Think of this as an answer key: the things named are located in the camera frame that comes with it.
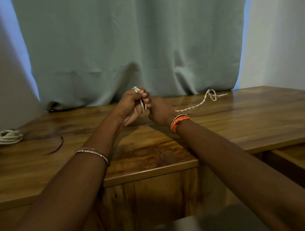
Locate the person's left hand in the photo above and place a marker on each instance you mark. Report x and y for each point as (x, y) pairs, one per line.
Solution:
(129, 107)

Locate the teal fabric curtain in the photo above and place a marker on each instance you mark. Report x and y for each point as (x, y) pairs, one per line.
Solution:
(143, 35)

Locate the person's right forearm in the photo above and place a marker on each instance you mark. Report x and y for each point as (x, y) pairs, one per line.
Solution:
(250, 171)

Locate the person's left forearm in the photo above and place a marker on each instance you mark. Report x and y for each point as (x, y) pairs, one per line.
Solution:
(71, 185)

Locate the short black twist tie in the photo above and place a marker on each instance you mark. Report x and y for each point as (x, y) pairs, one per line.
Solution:
(59, 146)

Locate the wooden desk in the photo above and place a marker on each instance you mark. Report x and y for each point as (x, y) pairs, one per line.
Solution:
(166, 147)

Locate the wooden drawer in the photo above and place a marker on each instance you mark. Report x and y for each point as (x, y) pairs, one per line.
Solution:
(288, 161)

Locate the person's right hand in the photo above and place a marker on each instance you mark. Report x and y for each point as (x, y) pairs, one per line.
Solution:
(162, 110)

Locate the silver beaded bangle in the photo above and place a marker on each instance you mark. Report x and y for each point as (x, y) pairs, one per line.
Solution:
(93, 151)

